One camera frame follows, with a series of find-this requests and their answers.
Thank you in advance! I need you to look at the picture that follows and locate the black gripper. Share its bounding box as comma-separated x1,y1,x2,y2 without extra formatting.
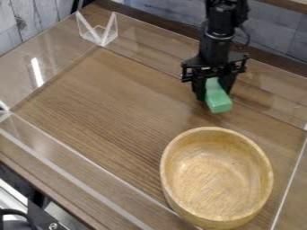
181,51,249,102

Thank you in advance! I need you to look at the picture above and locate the green rectangular block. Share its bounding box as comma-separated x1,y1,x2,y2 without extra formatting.
205,78,232,113

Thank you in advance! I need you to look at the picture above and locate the wooden bowl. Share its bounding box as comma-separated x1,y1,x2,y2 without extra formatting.
159,127,274,230

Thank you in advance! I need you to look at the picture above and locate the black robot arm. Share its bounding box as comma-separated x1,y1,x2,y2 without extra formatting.
181,0,249,101

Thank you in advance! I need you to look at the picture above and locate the clear acrylic enclosure wall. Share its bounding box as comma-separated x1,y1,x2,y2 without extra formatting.
0,6,307,230

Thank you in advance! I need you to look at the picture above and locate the clear acrylic corner bracket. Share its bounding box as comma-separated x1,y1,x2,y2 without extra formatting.
76,12,119,47

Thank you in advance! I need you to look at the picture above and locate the black metal table bracket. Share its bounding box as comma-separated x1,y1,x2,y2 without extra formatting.
28,190,67,230

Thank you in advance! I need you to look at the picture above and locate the black cable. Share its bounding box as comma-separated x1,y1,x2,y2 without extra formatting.
0,208,31,230

